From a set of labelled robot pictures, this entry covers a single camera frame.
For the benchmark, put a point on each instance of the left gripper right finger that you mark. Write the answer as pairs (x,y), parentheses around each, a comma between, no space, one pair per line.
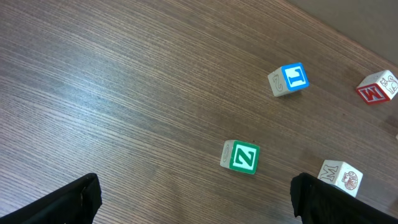
(317,202)

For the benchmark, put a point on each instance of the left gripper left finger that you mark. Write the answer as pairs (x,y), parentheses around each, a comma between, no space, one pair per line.
(76,202)

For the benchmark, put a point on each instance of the plain block blue side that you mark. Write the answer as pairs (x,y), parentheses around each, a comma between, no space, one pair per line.
(341,175)

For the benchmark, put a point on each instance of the green Z block left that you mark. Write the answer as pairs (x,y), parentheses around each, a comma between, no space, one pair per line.
(240,156)

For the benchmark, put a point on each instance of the blue 1 block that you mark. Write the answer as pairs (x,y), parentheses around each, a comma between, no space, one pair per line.
(288,79)

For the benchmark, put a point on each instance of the red-sided plain top block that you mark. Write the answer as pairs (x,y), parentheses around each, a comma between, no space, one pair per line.
(378,87)

